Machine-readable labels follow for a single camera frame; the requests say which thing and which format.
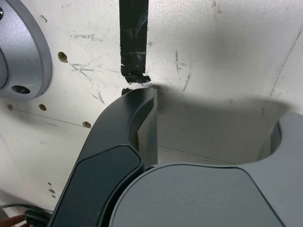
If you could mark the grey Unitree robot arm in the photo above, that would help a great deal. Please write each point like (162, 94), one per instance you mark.
(21, 52)

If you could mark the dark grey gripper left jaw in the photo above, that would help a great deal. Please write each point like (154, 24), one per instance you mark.
(113, 132)

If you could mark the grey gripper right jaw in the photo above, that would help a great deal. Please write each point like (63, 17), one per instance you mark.
(201, 198)

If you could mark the black tape strip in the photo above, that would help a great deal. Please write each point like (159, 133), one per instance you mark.
(132, 35)

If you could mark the person's hand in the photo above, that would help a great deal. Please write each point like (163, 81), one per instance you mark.
(11, 221)

